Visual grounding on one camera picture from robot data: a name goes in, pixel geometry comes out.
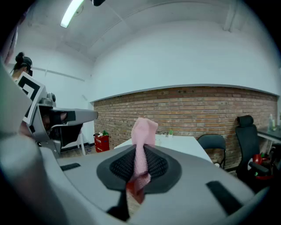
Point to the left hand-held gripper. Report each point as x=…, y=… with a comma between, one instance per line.
x=35, y=96

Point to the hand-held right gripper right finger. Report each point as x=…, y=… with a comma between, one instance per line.
x=193, y=175

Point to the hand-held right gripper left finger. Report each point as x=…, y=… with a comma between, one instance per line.
x=87, y=175

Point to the pink wiping cloth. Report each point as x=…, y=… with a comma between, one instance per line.
x=142, y=136

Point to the white side table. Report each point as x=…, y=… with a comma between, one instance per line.
x=81, y=142

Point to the small white figure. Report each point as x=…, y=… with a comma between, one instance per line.
x=100, y=134

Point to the small bushy green plant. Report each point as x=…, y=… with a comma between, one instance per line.
x=105, y=133

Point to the red box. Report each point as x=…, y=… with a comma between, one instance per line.
x=102, y=144

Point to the black folding chair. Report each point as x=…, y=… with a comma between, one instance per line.
x=211, y=141

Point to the green spiky potted plant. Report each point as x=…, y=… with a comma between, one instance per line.
x=170, y=133

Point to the purple-leaved potted plant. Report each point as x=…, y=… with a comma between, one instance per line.
x=163, y=135

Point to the black office chair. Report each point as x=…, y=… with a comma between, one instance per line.
x=247, y=140

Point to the translucent plastic bottle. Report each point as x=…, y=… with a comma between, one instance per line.
x=272, y=123

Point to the long ceiling light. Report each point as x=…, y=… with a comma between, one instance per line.
x=70, y=13

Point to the black ceiling-mounted device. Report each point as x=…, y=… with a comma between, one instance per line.
x=98, y=2

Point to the black head-worn camera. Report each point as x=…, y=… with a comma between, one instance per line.
x=28, y=63

